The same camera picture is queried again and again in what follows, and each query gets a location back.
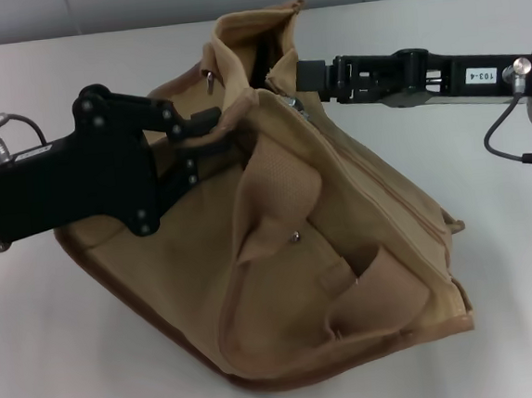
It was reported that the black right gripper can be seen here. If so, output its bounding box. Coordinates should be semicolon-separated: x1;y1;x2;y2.
294;36;532;124

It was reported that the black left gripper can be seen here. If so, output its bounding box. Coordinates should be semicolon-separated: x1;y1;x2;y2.
0;73;231;250

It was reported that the khaki canvas food bag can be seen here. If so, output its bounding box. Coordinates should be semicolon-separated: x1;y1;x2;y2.
35;0;480;398

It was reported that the right gripper cable with plug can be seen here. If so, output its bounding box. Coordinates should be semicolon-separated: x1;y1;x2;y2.
476;56;532;171

